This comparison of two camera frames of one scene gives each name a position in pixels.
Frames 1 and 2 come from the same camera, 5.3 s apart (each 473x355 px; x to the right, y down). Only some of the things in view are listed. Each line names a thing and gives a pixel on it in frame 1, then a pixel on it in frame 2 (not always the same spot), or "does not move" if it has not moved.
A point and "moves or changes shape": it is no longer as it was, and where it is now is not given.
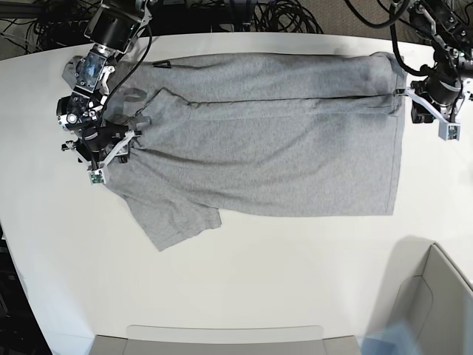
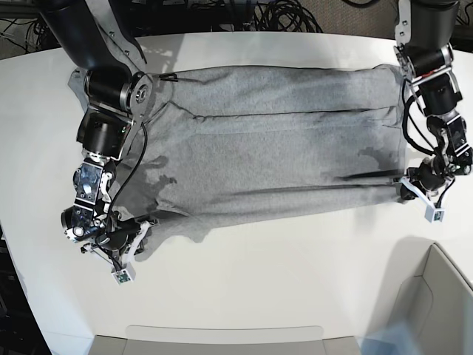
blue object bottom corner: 392,339 does not move
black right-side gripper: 443,88 -> 429,174
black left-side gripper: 94,139 -> 117,237
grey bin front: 226,340 does not move
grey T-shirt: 273,134 moves or changes shape
